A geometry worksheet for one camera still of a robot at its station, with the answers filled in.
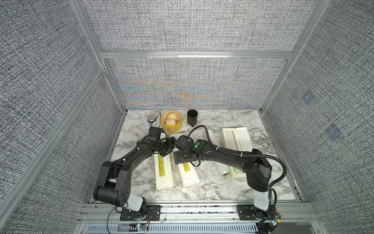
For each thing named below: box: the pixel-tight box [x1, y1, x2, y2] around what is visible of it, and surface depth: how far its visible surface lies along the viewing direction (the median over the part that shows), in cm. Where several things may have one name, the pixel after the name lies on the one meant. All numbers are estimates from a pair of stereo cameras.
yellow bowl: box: [161, 110, 183, 133], surface depth 108 cm
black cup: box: [187, 109, 199, 128], surface depth 108 cm
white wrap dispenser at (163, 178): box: [153, 151, 174, 190], surface depth 81 cm
